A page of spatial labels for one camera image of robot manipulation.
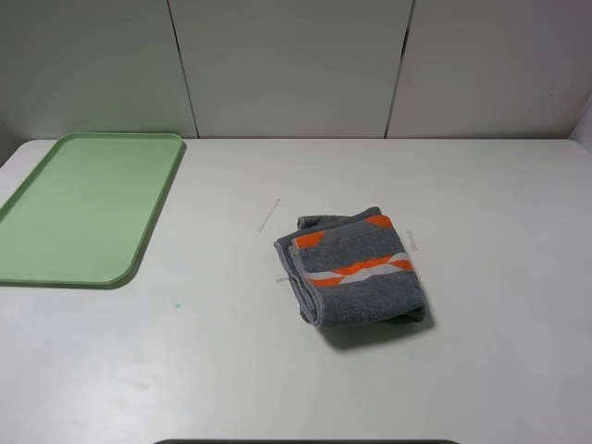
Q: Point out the grey towel with orange pattern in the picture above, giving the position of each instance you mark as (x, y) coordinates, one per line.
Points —
(350, 271)

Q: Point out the light green plastic tray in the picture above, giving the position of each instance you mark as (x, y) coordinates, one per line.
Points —
(84, 214)

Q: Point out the clear tape strip left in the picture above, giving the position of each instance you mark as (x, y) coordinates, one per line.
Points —
(270, 212)

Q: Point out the clear tape strip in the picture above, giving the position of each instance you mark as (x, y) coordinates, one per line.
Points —
(412, 242)
(270, 212)

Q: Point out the clear tape strip right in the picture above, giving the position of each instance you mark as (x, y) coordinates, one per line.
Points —
(412, 242)

